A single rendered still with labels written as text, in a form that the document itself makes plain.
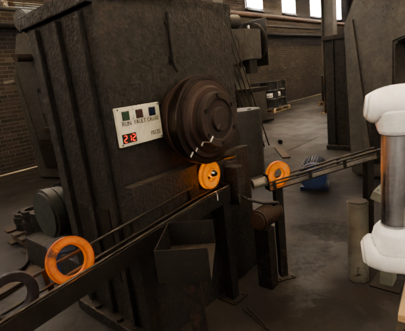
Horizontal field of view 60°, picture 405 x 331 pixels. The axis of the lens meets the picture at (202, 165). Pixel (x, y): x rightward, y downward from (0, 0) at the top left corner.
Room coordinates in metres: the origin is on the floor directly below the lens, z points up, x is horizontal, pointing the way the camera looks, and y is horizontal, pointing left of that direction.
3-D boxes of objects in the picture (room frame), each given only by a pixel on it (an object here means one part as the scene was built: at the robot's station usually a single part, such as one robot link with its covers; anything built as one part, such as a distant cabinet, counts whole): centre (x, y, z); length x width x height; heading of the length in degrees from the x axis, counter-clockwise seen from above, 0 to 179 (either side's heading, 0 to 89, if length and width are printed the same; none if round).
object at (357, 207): (1.95, -0.89, 0.26); 0.12 x 0.12 x 0.52
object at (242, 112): (4.76, -0.58, 0.45); 0.59 x 0.59 x 0.89
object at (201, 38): (2.16, 0.28, 0.88); 1.08 x 0.73 x 1.76; 137
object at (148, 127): (1.69, 0.28, 1.15); 0.26 x 0.02 x 0.18; 137
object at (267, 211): (2.02, -0.36, 0.27); 0.22 x 0.13 x 0.53; 137
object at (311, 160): (3.80, -1.25, 0.17); 0.57 x 0.31 x 0.34; 157
